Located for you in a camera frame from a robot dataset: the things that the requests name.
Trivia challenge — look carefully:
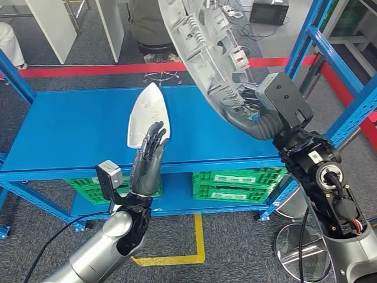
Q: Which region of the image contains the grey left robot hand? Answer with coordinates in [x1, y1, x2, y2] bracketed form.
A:
[128, 121, 170, 198]

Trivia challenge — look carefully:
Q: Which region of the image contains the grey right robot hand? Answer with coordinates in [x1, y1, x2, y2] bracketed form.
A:
[220, 87, 285, 142]

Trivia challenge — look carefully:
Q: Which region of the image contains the grey plastic wheel hubcap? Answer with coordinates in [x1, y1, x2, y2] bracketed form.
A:
[158, 0, 267, 130]

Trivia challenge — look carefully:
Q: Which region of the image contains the white triangular plastic part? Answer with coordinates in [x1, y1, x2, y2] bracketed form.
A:
[127, 82, 172, 150]

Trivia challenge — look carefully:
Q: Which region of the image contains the blue metal shelf rack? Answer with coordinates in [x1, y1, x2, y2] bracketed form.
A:
[0, 187, 13, 240]
[0, 0, 377, 240]

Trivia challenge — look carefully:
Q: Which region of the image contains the green folding plastic crate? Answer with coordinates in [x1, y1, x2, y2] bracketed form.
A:
[84, 188, 163, 206]
[192, 182, 279, 205]
[64, 176, 163, 193]
[192, 167, 287, 188]

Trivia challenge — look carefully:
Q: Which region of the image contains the yellow angled floor tape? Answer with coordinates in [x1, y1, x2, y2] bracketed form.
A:
[130, 213, 206, 268]

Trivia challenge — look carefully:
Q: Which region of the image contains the black appliance box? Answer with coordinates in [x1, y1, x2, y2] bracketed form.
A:
[250, 0, 290, 26]

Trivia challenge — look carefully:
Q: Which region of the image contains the black office stool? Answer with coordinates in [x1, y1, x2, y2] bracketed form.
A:
[137, 41, 183, 87]

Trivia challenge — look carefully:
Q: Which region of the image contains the white power strip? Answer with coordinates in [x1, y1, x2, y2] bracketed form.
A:
[222, 4, 245, 19]

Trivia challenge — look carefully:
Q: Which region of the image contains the red floor tape line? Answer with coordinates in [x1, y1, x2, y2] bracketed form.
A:
[0, 55, 377, 151]

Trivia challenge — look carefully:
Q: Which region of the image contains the person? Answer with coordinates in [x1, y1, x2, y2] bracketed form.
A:
[0, 21, 28, 71]
[128, 0, 181, 63]

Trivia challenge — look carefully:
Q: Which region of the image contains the white desk panel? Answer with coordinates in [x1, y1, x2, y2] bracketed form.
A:
[25, 0, 78, 65]
[95, 0, 125, 63]

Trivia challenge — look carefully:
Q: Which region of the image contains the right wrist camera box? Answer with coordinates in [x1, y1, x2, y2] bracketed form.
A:
[254, 71, 314, 131]

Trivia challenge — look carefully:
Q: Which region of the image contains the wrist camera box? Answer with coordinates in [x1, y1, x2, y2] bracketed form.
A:
[95, 159, 124, 205]
[254, 71, 314, 131]

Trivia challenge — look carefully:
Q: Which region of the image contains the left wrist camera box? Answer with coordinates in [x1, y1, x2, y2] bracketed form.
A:
[95, 159, 124, 205]

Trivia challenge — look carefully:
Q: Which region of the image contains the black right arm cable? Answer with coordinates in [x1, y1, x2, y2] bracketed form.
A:
[298, 207, 310, 283]

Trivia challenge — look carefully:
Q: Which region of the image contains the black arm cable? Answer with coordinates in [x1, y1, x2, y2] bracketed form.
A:
[298, 207, 310, 283]
[23, 210, 111, 283]

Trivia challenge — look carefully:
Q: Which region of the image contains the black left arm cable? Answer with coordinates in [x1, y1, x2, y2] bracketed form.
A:
[23, 210, 111, 283]

